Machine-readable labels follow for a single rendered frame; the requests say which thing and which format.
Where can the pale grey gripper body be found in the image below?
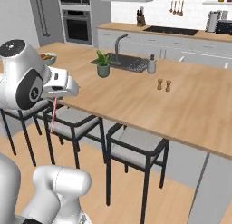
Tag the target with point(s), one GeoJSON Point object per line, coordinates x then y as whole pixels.
{"type": "Point", "coordinates": [65, 90]}

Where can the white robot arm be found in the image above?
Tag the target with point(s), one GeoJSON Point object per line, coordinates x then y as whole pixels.
{"type": "Point", "coordinates": [21, 79]}

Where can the black metal chair grey seat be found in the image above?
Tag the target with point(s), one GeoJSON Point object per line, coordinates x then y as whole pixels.
{"type": "Point", "coordinates": [21, 114]}
{"type": "Point", "coordinates": [72, 124]}
{"type": "Point", "coordinates": [136, 146]}

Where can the bowl of fruit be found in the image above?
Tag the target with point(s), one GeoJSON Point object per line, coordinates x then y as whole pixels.
{"type": "Point", "coordinates": [48, 58]}

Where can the green plant in grey pot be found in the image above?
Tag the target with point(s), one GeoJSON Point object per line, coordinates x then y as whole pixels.
{"type": "Point", "coordinates": [103, 66]}

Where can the grey tap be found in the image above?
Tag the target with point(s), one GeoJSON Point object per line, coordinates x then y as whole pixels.
{"type": "Point", "coordinates": [117, 47]}

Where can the dark grey sink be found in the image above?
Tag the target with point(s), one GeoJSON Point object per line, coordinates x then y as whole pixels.
{"type": "Point", "coordinates": [130, 63]}

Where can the steel oven stack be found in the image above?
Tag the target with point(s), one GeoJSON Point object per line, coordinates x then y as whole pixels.
{"type": "Point", "coordinates": [77, 20]}

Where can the grey fridge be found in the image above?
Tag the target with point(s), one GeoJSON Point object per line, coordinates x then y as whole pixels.
{"type": "Point", "coordinates": [45, 17]}

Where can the grey soap dispenser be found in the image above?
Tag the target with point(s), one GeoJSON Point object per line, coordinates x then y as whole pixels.
{"type": "Point", "coordinates": [151, 66]}

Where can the brown wooden shaker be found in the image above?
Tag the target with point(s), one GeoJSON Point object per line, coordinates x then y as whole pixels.
{"type": "Point", "coordinates": [168, 86]}
{"type": "Point", "coordinates": [159, 84]}

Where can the wooden knife block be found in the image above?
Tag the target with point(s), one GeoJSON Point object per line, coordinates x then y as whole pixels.
{"type": "Point", "coordinates": [141, 20]}

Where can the black hob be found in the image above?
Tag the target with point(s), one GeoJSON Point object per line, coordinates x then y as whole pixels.
{"type": "Point", "coordinates": [170, 30]}

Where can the grey base cupboards run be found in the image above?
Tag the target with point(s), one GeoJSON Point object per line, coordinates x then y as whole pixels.
{"type": "Point", "coordinates": [181, 49]}

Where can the hanging kitchen tool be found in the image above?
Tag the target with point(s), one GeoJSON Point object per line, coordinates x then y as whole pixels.
{"type": "Point", "coordinates": [171, 7]}
{"type": "Point", "coordinates": [174, 8]}
{"type": "Point", "coordinates": [181, 9]}
{"type": "Point", "coordinates": [178, 8]}

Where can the black toaster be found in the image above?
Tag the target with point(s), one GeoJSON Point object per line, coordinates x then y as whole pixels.
{"type": "Point", "coordinates": [224, 27]}

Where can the white wall shelf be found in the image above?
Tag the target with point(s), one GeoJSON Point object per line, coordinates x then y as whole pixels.
{"type": "Point", "coordinates": [217, 3]}

